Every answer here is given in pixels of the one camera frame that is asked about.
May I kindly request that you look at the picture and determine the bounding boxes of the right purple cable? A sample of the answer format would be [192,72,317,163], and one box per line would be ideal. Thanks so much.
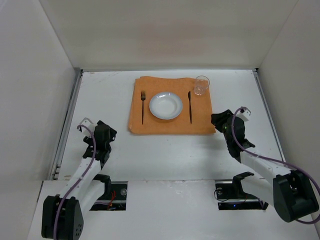
[231,106,320,224]

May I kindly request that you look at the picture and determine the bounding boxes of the clear plastic plate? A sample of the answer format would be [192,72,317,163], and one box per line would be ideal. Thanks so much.
[149,92,183,120]

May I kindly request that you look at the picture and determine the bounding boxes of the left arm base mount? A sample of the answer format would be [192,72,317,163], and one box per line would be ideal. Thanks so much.
[90,181,128,212]

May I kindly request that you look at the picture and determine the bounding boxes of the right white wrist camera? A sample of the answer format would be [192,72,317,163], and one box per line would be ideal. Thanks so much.
[237,108,251,122]

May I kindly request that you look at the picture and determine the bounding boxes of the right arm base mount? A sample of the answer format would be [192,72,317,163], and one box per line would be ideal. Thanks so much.
[213,180,269,211]

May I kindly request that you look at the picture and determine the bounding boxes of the left aluminium table rail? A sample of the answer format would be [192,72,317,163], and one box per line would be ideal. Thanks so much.
[48,67,83,180]

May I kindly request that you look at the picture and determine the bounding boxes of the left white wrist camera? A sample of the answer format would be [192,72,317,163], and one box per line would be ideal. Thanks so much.
[76,117,96,138]

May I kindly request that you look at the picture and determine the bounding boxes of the aluminium table rail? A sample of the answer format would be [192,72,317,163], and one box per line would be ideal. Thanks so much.
[48,67,83,180]
[252,67,286,161]

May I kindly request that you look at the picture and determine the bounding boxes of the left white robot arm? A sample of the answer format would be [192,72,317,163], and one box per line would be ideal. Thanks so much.
[41,117,117,240]

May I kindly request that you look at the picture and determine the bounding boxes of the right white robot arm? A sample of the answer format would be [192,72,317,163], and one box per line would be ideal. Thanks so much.
[211,107,320,223]

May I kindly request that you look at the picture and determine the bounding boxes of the orange cloth napkin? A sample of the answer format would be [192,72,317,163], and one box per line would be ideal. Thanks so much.
[128,76,216,135]

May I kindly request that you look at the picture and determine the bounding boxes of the black plastic knife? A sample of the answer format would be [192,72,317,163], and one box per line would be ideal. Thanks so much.
[187,91,193,124]

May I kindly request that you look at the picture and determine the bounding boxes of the right aluminium table rail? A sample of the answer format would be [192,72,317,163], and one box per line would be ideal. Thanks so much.
[252,67,286,161]

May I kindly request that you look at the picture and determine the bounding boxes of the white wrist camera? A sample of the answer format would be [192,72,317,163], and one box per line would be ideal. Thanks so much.
[76,117,96,138]
[237,108,251,122]

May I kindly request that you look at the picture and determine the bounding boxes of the black plastic fork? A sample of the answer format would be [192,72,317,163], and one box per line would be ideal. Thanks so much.
[140,90,146,124]

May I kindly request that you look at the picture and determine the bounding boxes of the clear plastic cup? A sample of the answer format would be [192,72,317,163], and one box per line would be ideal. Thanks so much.
[193,75,210,96]

